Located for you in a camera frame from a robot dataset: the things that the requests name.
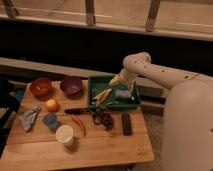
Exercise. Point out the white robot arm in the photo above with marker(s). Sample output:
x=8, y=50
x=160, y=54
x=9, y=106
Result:
x=188, y=112

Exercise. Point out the silver spoon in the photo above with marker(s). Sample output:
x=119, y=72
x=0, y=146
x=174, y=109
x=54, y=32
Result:
x=121, y=101

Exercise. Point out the yellow banana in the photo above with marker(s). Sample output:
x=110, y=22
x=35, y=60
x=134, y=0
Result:
x=103, y=95

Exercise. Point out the orange fruit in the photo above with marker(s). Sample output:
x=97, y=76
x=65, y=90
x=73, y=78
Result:
x=52, y=105

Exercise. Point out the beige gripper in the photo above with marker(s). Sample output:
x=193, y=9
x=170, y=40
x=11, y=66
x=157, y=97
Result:
x=116, y=80

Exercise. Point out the red bowl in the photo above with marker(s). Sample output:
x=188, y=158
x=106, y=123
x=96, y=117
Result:
x=41, y=87

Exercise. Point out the red chili pepper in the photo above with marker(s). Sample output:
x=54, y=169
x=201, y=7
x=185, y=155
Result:
x=78, y=121

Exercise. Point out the green plastic tray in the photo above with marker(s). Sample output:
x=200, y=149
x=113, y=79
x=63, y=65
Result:
x=97, y=84

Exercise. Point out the dark grape bunch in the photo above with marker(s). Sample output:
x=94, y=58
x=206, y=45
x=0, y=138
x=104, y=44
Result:
x=103, y=116

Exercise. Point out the purple bowl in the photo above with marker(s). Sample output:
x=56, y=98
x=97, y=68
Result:
x=71, y=85

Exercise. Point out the wooden cutting board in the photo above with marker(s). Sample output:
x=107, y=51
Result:
x=93, y=147

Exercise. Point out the white cup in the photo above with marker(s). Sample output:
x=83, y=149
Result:
x=65, y=135

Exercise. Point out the black rectangular block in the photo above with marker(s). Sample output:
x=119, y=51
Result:
x=126, y=124

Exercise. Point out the grey cloth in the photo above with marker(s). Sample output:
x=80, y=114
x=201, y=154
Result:
x=27, y=119

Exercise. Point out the grey sponge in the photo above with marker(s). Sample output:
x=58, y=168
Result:
x=122, y=94

